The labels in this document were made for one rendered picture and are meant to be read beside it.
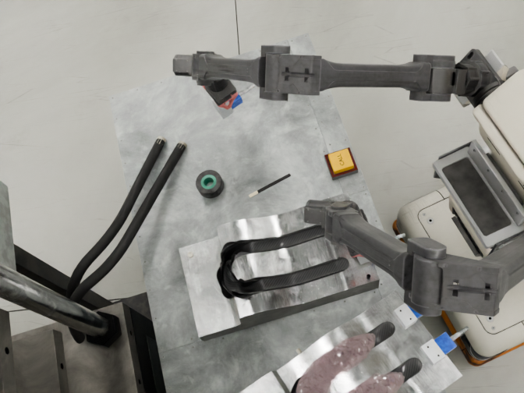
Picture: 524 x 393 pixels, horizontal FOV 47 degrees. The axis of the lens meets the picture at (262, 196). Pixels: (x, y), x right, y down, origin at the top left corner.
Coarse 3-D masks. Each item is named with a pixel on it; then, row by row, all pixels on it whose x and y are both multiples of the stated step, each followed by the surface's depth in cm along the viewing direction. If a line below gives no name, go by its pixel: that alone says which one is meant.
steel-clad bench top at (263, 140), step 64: (128, 128) 195; (192, 128) 191; (256, 128) 188; (320, 128) 184; (128, 192) 186; (192, 192) 182; (320, 192) 176; (192, 320) 167; (320, 320) 162; (192, 384) 160
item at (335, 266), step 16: (240, 240) 159; (256, 240) 161; (272, 240) 163; (288, 240) 164; (304, 240) 163; (224, 256) 160; (240, 256) 158; (224, 272) 163; (304, 272) 159; (320, 272) 159; (336, 272) 157; (224, 288) 161; (240, 288) 161; (256, 288) 157; (272, 288) 156
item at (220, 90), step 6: (216, 84) 163; (222, 84) 164; (228, 84) 167; (210, 90) 167; (216, 90) 166; (222, 90) 166; (228, 90) 166; (234, 90) 166; (216, 96) 166; (222, 96) 166
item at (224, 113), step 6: (252, 84) 178; (246, 90) 178; (240, 96) 178; (228, 102) 174; (234, 102) 176; (240, 102) 178; (216, 108) 179; (222, 108) 174; (222, 114) 176; (228, 114) 178
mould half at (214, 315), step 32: (224, 224) 162; (256, 224) 163; (288, 224) 165; (256, 256) 159; (288, 256) 161; (320, 256) 160; (192, 288) 164; (288, 288) 157; (320, 288) 157; (352, 288) 155; (224, 320) 160; (256, 320) 159
